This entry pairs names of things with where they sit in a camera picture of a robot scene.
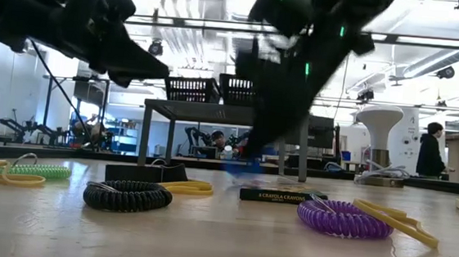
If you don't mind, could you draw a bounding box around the white background jar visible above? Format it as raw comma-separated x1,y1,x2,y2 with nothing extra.
221,143,236,162

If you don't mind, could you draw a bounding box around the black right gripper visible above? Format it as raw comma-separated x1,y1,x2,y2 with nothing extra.
227,36,324,164

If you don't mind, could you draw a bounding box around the white mushroom-shaped lamp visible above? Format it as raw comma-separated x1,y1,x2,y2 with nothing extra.
351,103,405,175

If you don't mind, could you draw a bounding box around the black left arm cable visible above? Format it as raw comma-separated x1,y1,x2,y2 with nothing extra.
21,40,102,149

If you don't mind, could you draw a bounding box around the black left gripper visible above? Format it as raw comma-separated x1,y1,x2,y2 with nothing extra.
0,0,176,92

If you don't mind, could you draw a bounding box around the black coil wristband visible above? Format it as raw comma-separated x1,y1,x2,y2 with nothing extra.
81,176,175,218

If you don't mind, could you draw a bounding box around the black background box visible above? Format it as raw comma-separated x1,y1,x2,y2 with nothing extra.
308,115,336,150

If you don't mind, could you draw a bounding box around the large purple coil wristband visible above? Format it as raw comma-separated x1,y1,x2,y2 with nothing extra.
294,193,397,244

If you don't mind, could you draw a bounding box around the black aluminium table frame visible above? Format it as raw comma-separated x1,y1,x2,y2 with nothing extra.
0,141,459,196

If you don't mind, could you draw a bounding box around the person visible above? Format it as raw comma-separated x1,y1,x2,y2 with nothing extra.
70,111,108,149
209,129,234,159
415,120,459,181

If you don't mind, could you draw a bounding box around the black plastic mesh basket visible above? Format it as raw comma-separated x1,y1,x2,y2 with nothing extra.
162,74,223,106
217,73,259,108

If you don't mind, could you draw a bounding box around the black ceiling camera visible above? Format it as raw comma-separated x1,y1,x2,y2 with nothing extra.
146,38,166,57
357,88,376,104
435,65,456,80

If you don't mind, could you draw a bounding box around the white coiled lamp cable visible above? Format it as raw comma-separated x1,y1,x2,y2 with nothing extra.
355,157,412,183

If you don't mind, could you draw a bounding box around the green coil wristband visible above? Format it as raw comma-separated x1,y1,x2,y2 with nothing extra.
0,150,74,183

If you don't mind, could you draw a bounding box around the dark background frame stand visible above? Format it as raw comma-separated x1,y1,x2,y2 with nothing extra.
38,73,112,152

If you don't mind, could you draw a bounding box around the blue coil wristband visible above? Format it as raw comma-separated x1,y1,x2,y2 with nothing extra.
223,157,267,178

